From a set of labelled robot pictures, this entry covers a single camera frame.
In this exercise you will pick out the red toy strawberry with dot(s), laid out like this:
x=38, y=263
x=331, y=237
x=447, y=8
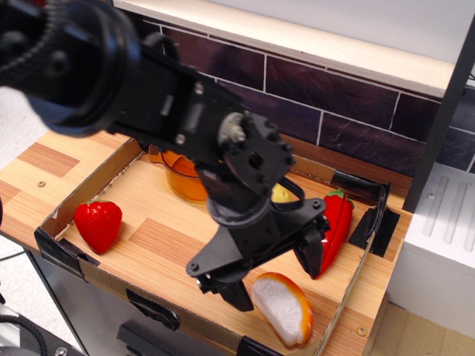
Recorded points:
x=98, y=223

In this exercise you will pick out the yellow toy potato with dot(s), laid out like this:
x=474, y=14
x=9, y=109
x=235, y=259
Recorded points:
x=281, y=194

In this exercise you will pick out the light wooden shelf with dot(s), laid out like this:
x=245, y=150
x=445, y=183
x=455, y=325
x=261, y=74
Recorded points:
x=363, y=59

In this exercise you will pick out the cardboard fence with black tape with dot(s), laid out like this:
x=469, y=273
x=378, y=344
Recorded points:
x=161, y=233

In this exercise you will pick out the white ribbed cabinet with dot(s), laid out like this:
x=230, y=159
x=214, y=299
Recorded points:
x=434, y=274

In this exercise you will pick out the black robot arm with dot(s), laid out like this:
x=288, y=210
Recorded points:
x=85, y=70

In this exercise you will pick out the orange transparent plastic pot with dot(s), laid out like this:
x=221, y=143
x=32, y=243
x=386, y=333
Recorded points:
x=180, y=174

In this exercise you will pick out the red toy chili pepper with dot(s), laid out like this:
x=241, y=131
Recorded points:
x=339, y=213

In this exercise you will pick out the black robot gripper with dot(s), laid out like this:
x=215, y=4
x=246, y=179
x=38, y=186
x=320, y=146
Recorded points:
x=234, y=251

